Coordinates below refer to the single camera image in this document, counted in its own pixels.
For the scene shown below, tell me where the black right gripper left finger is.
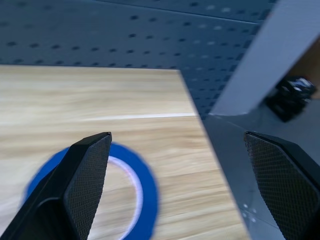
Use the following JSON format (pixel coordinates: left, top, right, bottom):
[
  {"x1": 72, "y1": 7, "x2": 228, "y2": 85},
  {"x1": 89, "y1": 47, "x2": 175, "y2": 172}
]
[{"x1": 0, "y1": 131, "x2": 113, "y2": 240}]

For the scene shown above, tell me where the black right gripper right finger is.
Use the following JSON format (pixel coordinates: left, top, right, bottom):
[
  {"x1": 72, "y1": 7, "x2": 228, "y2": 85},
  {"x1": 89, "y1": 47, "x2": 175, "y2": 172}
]
[{"x1": 243, "y1": 130, "x2": 320, "y2": 240}]

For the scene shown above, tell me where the blue tape roll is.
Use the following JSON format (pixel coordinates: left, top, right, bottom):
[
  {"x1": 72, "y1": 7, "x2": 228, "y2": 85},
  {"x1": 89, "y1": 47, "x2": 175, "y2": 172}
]
[{"x1": 23, "y1": 142, "x2": 161, "y2": 240}]

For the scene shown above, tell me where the black device in background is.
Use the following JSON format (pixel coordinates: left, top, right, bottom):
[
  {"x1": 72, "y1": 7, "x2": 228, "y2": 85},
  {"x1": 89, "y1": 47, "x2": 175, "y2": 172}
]
[{"x1": 265, "y1": 76, "x2": 317, "y2": 123}]

